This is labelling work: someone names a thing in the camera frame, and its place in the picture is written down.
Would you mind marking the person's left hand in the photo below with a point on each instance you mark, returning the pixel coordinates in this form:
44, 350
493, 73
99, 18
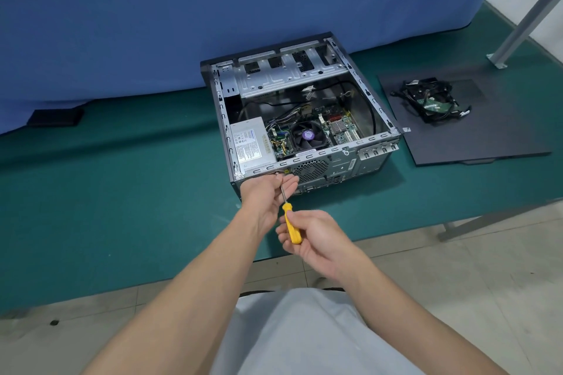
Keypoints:
264, 199

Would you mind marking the person's right hand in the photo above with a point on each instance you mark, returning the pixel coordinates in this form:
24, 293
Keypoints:
325, 247

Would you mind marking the silver power supply unit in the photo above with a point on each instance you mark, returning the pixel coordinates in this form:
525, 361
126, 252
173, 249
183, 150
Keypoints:
250, 146

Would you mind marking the silver metal drive cage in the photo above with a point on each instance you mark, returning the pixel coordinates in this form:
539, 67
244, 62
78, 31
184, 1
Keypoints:
286, 78

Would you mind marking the desktop computer case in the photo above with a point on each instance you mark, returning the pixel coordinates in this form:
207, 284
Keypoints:
378, 111

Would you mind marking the hard drive with cables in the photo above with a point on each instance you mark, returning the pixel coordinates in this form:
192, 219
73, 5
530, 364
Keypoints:
433, 104

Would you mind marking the black side panel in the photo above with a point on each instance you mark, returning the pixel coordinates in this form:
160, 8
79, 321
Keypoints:
484, 137

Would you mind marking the person's left forearm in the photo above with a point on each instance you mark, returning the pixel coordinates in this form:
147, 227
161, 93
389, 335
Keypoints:
184, 300

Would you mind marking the person's right forearm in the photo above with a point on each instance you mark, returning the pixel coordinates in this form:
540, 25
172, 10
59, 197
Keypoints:
418, 330

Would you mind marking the person's black shorts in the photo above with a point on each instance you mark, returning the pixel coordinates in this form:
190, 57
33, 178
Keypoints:
259, 291

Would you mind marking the person's white shirt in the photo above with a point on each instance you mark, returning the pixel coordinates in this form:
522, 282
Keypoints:
308, 335

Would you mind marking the green floor mat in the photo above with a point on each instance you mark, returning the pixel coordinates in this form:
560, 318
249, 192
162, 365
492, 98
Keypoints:
110, 203

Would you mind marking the blue cloth curtain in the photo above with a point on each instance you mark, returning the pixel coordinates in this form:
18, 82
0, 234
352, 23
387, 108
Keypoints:
176, 14

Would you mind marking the black flat base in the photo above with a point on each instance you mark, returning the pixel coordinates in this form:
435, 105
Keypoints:
55, 117

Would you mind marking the grey metal post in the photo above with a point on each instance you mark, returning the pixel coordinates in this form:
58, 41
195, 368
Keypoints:
523, 18

